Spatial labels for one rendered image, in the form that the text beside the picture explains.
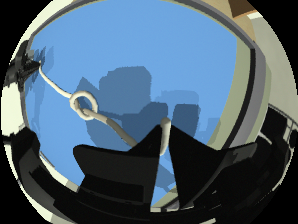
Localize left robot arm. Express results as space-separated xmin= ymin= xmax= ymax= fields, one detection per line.
xmin=2 ymin=50 xmax=26 ymax=146

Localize blue mat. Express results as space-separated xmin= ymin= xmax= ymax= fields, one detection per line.
xmin=25 ymin=0 xmax=237 ymax=186

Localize white rope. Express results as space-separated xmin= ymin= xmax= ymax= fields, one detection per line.
xmin=39 ymin=65 xmax=171 ymax=156

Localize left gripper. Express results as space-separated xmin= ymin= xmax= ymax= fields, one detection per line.
xmin=5 ymin=39 xmax=41 ymax=92

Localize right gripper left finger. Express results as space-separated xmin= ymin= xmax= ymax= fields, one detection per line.
xmin=73 ymin=125 xmax=162 ymax=203

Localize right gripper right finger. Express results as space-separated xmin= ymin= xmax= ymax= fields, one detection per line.
xmin=168 ymin=125 xmax=257 ymax=209

